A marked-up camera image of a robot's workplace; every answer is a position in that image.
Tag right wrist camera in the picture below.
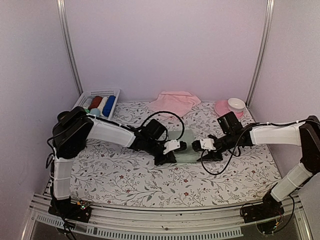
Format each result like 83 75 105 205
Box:
191 138 217 152

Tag front aluminium rail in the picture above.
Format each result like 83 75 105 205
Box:
21 194 315 240

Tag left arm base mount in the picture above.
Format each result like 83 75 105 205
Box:
48 199 92 223

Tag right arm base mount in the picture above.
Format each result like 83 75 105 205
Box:
239 195 296 236

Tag left aluminium frame post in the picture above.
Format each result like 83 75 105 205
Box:
56 0 83 96

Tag black cylinder cup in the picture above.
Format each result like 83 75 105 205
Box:
57 111 69 122

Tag aluminium frame post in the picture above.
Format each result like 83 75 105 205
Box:
56 0 83 96
246 0 275 109

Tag pink plate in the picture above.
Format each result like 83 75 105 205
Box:
214 100 244 119

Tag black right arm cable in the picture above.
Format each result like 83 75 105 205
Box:
199 119 313 176

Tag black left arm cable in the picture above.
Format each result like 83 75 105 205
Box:
138 110 185 145

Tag white plastic basket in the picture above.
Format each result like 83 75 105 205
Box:
73 88 121 120

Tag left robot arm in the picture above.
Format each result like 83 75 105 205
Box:
50 106 182 217

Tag white bowl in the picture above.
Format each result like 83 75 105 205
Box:
227 97 246 113

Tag pink towel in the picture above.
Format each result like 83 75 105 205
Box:
147 91 201 117

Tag right aluminium frame post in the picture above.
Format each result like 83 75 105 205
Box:
246 0 275 109

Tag red rolled towel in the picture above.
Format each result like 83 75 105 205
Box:
88 96 103 110

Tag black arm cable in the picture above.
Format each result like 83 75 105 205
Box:
138 110 185 145
199 119 313 176

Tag white rolled towel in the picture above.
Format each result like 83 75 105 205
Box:
97 96 109 117

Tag grey rolled towel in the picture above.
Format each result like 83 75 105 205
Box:
82 97 93 109

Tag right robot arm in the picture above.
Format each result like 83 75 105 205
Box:
192 111 320 218

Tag light blue rolled towel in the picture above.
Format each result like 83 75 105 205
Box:
89 108 101 117

